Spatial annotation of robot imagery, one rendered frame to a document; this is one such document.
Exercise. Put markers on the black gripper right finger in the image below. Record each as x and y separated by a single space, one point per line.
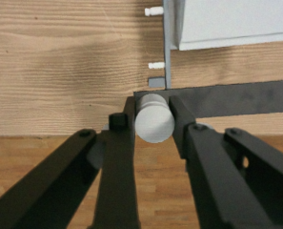
225 198

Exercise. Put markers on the grey cylinder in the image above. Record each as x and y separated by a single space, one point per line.
154 121

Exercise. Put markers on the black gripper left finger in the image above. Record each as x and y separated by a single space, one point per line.
49 195

